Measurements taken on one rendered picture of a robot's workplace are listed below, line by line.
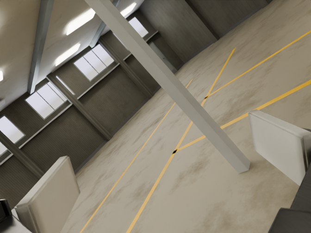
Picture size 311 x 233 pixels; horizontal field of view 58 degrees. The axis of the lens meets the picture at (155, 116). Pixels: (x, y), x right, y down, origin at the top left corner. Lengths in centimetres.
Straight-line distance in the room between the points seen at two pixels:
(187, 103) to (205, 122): 25
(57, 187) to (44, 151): 1258
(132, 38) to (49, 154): 1057
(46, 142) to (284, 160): 1269
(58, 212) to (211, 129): 254
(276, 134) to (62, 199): 13
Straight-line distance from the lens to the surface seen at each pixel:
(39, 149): 1275
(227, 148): 277
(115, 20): 259
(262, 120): 18
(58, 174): 18
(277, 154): 18
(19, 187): 1263
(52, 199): 17
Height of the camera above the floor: 140
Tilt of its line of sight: 9 degrees down
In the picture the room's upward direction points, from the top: 42 degrees counter-clockwise
